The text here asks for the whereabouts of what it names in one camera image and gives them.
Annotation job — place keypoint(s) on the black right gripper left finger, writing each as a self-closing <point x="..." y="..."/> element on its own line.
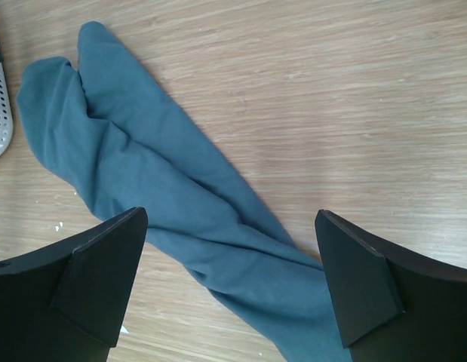
<point x="67" y="301"/>

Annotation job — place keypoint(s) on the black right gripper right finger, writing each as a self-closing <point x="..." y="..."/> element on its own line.
<point x="391" y="303"/>

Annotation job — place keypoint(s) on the blue-grey t shirt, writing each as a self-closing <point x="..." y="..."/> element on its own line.
<point x="107" y="128"/>

